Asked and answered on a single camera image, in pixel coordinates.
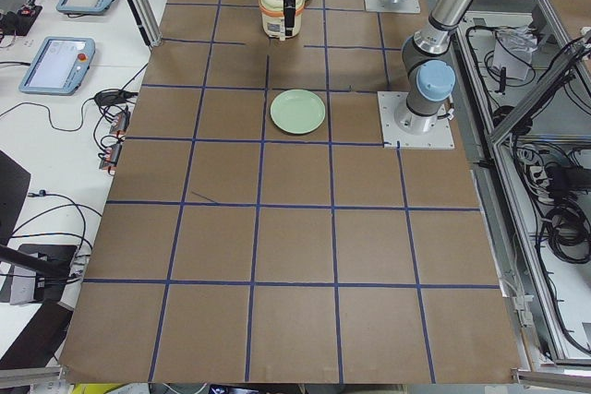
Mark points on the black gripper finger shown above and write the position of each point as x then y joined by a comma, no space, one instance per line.
289,14

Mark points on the cream rice cooker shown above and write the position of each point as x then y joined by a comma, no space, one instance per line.
273,19

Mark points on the near teach pendant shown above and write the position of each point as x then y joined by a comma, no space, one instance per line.
59,67

